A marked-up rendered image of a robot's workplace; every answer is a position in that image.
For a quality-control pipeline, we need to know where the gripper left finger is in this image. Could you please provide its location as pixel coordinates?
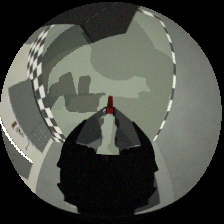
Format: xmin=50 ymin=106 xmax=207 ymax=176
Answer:
xmin=57 ymin=106 xmax=107 ymax=168

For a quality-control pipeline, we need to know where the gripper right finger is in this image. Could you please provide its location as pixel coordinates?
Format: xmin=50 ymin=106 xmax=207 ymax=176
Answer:
xmin=113 ymin=107 xmax=158 ymax=172

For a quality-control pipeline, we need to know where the red rectangular bar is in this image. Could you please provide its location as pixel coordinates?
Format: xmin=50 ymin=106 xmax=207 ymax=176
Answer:
xmin=107 ymin=96 xmax=113 ymax=114

